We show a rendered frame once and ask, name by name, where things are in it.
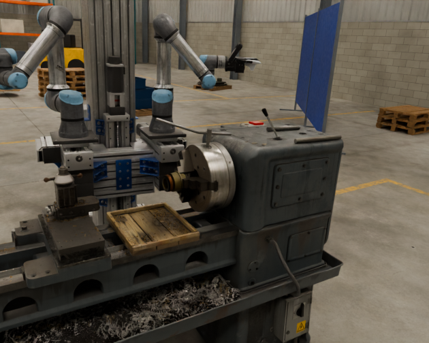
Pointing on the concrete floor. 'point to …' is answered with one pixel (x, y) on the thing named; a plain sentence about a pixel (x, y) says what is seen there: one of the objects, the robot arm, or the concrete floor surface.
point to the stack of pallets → (74, 82)
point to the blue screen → (318, 64)
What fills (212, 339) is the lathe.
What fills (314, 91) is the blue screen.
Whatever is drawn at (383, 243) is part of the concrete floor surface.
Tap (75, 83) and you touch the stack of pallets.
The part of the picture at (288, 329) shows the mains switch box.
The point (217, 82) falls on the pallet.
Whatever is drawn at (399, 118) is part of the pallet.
